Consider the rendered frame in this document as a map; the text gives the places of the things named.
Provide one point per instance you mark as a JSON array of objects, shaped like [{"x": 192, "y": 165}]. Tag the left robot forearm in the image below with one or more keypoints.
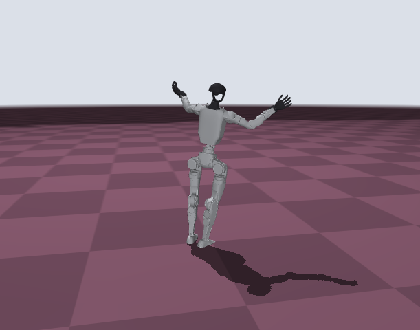
[{"x": 185, "y": 101}]

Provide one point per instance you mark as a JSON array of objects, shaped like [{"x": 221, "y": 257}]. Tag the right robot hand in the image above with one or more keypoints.
[{"x": 280, "y": 105}]

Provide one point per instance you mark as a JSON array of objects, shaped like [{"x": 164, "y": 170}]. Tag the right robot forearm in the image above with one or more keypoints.
[{"x": 261, "y": 118}]

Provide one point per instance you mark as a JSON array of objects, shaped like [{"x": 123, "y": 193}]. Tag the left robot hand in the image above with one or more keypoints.
[{"x": 177, "y": 90}]

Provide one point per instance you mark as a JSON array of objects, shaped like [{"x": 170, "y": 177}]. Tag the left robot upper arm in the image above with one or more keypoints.
[{"x": 194, "y": 108}]

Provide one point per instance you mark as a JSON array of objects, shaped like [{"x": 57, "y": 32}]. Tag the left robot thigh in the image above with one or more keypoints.
[{"x": 195, "y": 176}]

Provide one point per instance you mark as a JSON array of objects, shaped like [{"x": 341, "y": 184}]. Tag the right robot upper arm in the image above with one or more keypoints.
[{"x": 231, "y": 117}]

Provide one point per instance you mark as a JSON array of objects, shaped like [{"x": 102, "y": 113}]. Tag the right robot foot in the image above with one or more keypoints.
[{"x": 203, "y": 243}]

